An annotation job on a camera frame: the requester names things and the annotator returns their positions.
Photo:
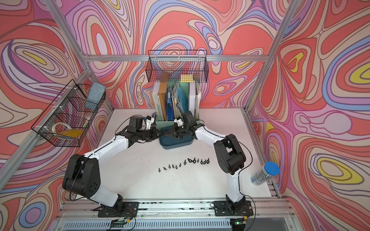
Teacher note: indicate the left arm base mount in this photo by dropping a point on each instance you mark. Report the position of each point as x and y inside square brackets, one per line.
[122, 210]

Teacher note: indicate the yellow sticky note pad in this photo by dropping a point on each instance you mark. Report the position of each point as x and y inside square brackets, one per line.
[186, 78]

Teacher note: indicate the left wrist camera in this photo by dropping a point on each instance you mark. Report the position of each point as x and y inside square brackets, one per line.
[137, 123]

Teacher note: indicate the white binder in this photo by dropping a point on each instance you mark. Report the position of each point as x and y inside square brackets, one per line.
[192, 97]

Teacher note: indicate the black wire basket left wall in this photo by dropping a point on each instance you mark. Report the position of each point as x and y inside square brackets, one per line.
[69, 106]

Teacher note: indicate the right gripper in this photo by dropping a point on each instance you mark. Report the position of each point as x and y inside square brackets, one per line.
[173, 131]

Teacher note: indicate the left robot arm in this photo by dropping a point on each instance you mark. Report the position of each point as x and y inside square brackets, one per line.
[82, 175]

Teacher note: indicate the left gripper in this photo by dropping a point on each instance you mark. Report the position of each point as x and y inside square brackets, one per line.
[153, 131]

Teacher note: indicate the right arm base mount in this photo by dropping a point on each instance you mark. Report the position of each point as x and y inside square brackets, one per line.
[228, 208]

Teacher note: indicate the black wire basket back wall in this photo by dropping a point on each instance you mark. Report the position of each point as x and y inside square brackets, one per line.
[168, 65]

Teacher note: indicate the black wire basket wall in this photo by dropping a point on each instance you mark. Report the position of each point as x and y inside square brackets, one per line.
[69, 106]
[168, 65]

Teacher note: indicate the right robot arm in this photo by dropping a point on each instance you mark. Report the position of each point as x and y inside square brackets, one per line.
[230, 158]

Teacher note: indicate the white tape roll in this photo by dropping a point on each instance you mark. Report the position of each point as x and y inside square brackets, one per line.
[60, 127]

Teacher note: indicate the brown folder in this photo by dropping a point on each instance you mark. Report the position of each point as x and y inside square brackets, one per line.
[163, 99]

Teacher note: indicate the blue lid clear jar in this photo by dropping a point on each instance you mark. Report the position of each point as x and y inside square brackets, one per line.
[266, 172]

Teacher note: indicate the grey blue sponge block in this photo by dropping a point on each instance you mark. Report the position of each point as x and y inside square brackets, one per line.
[96, 93]

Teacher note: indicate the teal plastic storage tray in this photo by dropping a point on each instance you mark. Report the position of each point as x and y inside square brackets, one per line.
[168, 141]

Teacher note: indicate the blue folder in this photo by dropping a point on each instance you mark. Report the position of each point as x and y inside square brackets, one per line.
[169, 109]

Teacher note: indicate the mint green file organizer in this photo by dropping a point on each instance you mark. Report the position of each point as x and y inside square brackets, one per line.
[172, 100]

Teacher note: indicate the yellow pad in basket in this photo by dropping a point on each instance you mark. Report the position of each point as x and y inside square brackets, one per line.
[71, 133]

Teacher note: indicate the aluminium front rail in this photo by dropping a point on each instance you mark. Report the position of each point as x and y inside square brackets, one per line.
[269, 214]

